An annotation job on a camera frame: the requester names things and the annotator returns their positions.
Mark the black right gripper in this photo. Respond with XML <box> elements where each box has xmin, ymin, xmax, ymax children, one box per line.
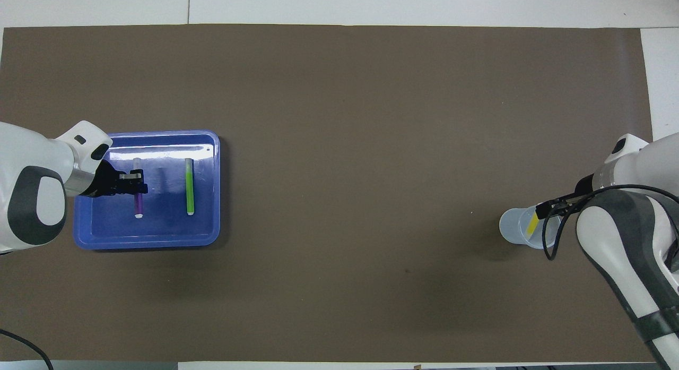
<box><xmin>535</xmin><ymin>173</ymin><xmax>598</xmax><ymax>220</ymax></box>

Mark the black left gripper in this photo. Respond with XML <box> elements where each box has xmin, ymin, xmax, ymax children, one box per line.
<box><xmin>84</xmin><ymin>160</ymin><xmax>150</xmax><ymax>199</ymax></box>

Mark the purple pen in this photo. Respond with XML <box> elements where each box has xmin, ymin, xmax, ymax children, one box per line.
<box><xmin>133</xmin><ymin>158</ymin><xmax>145</xmax><ymax>219</ymax></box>

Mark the green pen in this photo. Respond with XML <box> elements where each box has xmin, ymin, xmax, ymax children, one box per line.
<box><xmin>185</xmin><ymin>158</ymin><xmax>195</xmax><ymax>216</ymax></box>

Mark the blue plastic tray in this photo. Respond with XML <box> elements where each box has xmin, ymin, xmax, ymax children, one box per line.
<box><xmin>73</xmin><ymin>130</ymin><xmax>221</xmax><ymax>251</ymax></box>

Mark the clear plastic cup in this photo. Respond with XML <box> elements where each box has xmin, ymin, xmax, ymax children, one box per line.
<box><xmin>499</xmin><ymin>204</ymin><xmax>562</xmax><ymax>249</ymax></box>

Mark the brown table mat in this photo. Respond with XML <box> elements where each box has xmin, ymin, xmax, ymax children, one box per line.
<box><xmin>0</xmin><ymin>24</ymin><xmax>654</xmax><ymax>363</ymax></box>

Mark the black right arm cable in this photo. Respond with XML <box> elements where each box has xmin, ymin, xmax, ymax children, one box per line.
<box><xmin>542</xmin><ymin>184</ymin><xmax>679</xmax><ymax>262</ymax></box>

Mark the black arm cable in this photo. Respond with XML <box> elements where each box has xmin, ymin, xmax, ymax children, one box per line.
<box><xmin>542</xmin><ymin>184</ymin><xmax>679</xmax><ymax>262</ymax></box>
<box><xmin>0</xmin><ymin>329</ymin><xmax>55</xmax><ymax>370</ymax></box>

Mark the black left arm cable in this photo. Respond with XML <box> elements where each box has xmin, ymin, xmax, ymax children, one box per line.
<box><xmin>0</xmin><ymin>329</ymin><xmax>55</xmax><ymax>370</ymax></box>

